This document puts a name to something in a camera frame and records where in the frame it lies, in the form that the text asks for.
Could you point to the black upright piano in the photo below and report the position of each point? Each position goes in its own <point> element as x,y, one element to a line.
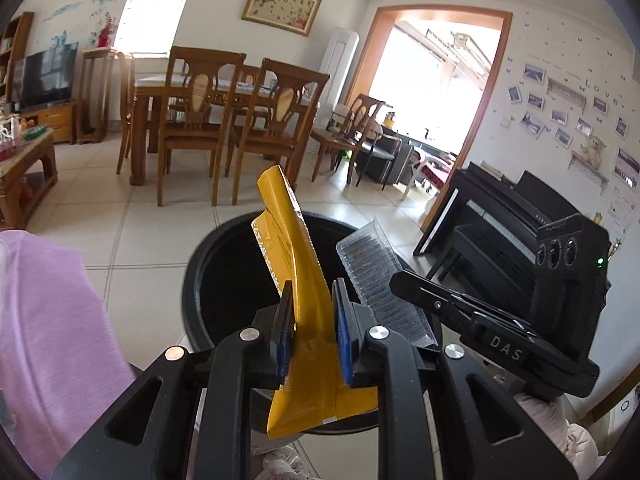
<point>500,220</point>

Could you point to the white standing air conditioner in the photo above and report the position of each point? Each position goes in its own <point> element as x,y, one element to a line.
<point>340,65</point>

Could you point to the group of wall photos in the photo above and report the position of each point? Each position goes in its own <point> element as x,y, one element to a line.
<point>532,74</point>

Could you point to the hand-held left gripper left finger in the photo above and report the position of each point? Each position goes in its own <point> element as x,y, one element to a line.
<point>286,345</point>

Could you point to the framed floral painting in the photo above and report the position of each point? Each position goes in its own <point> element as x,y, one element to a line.
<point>281,6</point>

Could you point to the person's right hand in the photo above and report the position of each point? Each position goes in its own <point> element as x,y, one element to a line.
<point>542,417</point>

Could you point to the wooden door frame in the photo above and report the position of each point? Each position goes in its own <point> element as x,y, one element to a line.
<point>370,50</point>

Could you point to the tall wooden plant stand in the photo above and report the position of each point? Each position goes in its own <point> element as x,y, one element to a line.
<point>97,95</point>

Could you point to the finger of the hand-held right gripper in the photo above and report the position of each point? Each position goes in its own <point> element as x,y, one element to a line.
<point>500,340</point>

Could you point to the white wall shelf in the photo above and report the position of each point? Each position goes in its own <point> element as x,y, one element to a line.
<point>565,92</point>
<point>590,172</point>

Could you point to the green flat box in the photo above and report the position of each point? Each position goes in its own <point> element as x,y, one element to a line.
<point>36,134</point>

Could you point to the black round trash bin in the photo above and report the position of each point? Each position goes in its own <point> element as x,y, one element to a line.
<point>225,280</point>

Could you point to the wooden bookshelf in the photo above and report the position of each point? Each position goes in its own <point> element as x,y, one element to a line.
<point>17,35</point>

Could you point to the wooden dining table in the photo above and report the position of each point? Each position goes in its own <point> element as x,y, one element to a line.
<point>160,81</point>

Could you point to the white plastic chair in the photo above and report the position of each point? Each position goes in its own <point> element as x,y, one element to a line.
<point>430,172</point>

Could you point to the purple cloth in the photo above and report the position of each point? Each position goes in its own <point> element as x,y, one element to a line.
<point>50,335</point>

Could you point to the yellow snack wrapper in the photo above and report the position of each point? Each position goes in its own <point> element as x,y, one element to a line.
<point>300,270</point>

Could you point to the red flower vase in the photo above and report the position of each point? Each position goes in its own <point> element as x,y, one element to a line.
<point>104,35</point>

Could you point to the wooden coffee table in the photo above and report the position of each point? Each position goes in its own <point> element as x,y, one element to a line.
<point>30,170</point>

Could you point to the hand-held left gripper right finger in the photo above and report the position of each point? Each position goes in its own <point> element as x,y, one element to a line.
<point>345,345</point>

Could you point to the beige teddy bear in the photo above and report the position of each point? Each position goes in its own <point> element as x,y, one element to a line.
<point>593,149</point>

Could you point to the clear ribbed plastic tray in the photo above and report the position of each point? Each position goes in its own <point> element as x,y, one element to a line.
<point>380,280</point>

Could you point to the bright window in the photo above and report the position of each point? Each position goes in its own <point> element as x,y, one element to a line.
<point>150,15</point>

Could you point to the wooden dining chair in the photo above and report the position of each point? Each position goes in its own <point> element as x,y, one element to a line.
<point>125,110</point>
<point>265,140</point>
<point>246,76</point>
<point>345,140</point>
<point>200,125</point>

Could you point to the white fuzzy clothing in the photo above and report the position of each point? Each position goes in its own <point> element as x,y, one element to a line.
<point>285,465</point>

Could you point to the black armchair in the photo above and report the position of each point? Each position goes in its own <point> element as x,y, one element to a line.
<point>390,160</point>

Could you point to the flat screen television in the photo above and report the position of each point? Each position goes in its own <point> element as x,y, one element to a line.
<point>45,77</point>

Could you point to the wooden television cabinet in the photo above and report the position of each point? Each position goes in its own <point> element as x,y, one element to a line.
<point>55,120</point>

